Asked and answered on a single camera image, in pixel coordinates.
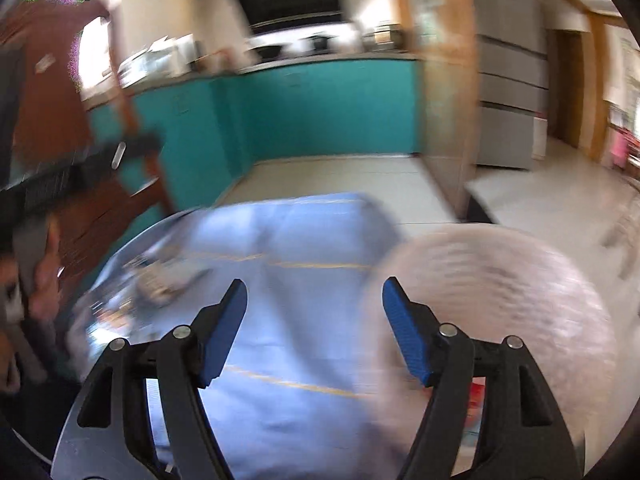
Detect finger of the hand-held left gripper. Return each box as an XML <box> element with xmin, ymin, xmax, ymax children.
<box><xmin>100</xmin><ymin>132</ymin><xmax>164</xmax><ymax>173</ymax></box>

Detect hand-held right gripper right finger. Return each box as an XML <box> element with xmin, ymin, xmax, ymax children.
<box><xmin>382</xmin><ymin>276</ymin><xmax>583</xmax><ymax>480</ymax></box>

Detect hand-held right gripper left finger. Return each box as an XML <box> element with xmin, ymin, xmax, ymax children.
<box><xmin>77</xmin><ymin>279</ymin><xmax>248</xmax><ymax>480</ymax></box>

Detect white perforated waste basket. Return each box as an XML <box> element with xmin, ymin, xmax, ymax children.
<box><xmin>357</xmin><ymin>227</ymin><xmax>618</xmax><ymax>480</ymax></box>

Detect person's left hand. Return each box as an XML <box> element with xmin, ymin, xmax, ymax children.
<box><xmin>0</xmin><ymin>210</ymin><xmax>68</xmax><ymax>396</ymax></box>

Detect carved wooden chair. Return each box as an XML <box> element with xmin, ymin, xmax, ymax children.
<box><xmin>0</xmin><ymin>0</ymin><xmax>176</xmax><ymax>301</ymax></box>

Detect white dish rack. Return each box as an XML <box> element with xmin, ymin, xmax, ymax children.
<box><xmin>120</xmin><ymin>35</ymin><xmax>196</xmax><ymax>81</ymax></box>

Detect blue cloth with yellow lines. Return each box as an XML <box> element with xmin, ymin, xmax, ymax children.
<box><xmin>65</xmin><ymin>191</ymin><xmax>416</xmax><ymax>480</ymax></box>

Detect teal kitchen cabinets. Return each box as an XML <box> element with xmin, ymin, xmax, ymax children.
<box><xmin>82</xmin><ymin>55</ymin><xmax>426</xmax><ymax>211</ymax></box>

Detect dark pot with lid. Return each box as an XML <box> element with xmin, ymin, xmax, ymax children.
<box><xmin>300</xmin><ymin>32</ymin><xmax>333</xmax><ymax>51</ymax></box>

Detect person's dark clothing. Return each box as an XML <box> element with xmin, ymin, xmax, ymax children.
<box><xmin>0</xmin><ymin>360</ymin><xmax>86</xmax><ymax>480</ymax></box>

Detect wood framed glass door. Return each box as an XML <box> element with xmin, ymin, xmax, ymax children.
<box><xmin>390</xmin><ymin>0</ymin><xmax>481</xmax><ymax>216</ymax></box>

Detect grey refrigerator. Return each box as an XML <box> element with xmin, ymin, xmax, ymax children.
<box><xmin>470</xmin><ymin>0</ymin><xmax>551</xmax><ymax>171</ymax></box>

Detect steel stock pots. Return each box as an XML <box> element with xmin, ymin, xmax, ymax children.
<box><xmin>362</xmin><ymin>22</ymin><xmax>406</xmax><ymax>48</ymax></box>

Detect pink cloth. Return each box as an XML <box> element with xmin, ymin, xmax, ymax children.
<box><xmin>612</xmin><ymin>127</ymin><xmax>631</xmax><ymax>168</ymax></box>

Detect wooden doorway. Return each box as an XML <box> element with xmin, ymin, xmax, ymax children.
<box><xmin>547</xmin><ymin>15</ymin><xmax>608</xmax><ymax>161</ymax></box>

